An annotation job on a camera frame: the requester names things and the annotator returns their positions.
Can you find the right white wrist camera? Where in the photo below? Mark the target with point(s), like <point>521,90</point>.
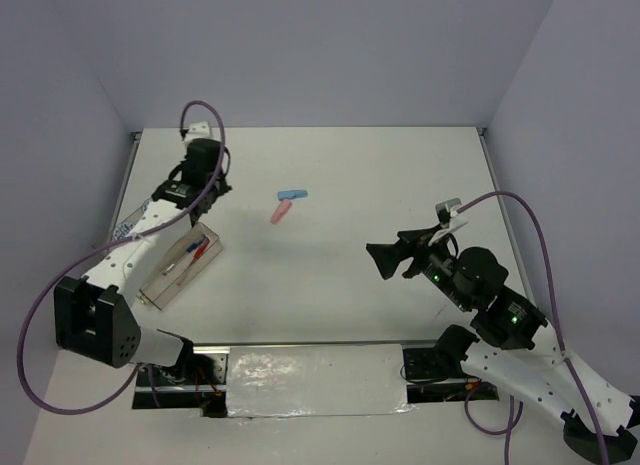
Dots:
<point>450,219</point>

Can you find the blue pen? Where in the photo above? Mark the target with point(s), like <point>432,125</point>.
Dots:
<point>179,265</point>

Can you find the red pen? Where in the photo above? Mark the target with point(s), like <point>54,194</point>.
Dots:
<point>198,252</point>

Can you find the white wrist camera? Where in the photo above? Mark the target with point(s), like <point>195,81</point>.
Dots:
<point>198,130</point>
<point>450,219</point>

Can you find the blue translucent eraser case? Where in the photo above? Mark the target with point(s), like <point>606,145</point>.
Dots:
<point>291,194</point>

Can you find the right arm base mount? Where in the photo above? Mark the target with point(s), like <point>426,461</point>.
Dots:
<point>433,371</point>

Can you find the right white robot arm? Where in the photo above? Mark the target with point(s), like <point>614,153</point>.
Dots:
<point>510,343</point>

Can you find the clear brown three-compartment organizer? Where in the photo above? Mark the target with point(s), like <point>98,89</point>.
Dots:
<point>135,268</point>

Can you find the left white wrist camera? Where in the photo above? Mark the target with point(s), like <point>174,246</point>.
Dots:
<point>198,130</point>

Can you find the white base cover plate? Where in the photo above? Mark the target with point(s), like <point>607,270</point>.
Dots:
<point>308,381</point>

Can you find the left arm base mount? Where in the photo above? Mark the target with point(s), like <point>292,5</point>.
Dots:
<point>203,390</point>

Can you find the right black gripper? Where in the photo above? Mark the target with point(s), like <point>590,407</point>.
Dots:
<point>413,242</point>

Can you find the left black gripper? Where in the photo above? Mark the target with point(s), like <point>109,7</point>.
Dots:
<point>223,186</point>

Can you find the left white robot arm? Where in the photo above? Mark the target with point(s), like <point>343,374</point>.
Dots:
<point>98,323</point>

